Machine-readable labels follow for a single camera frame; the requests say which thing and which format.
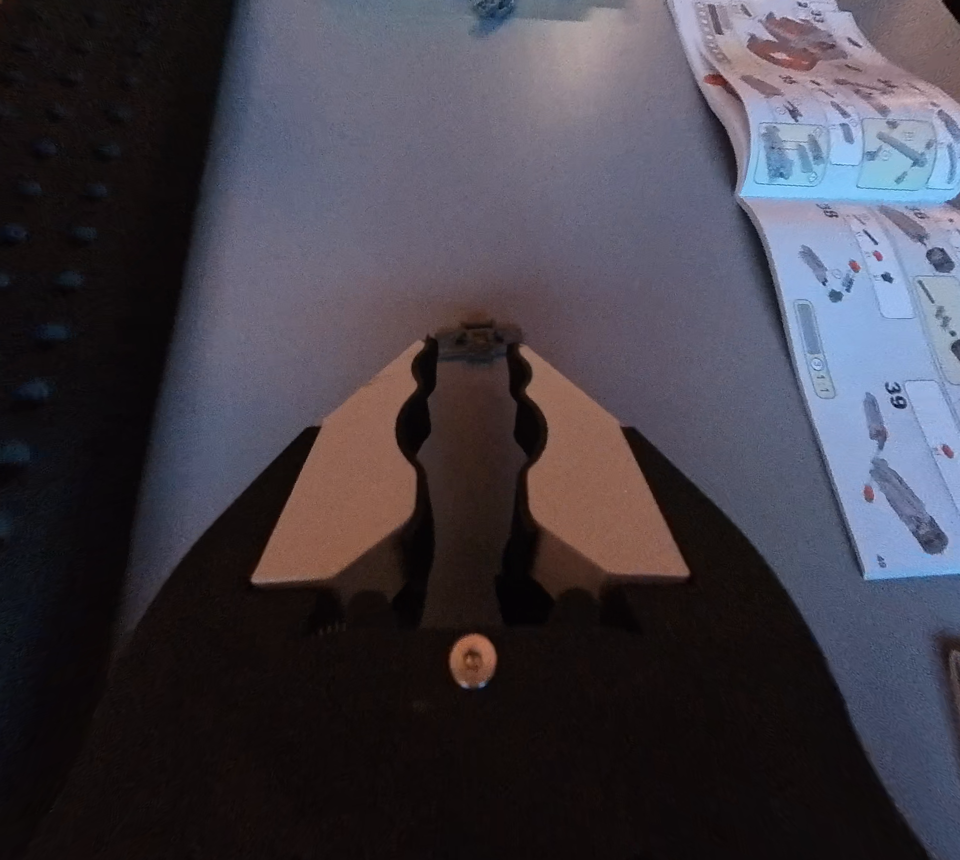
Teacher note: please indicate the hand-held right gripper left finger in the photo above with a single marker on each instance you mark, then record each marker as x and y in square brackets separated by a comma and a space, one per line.
[337, 500]

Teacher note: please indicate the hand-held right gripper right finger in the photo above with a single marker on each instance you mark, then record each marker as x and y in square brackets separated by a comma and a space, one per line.
[600, 500]

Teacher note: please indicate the single grey track link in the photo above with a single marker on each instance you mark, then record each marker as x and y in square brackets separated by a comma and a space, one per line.
[476, 343]

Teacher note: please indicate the grey desk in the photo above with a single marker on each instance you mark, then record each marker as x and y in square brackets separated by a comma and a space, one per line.
[487, 163]

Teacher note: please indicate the open instruction booklet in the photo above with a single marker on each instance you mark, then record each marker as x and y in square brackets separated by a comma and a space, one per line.
[847, 275]

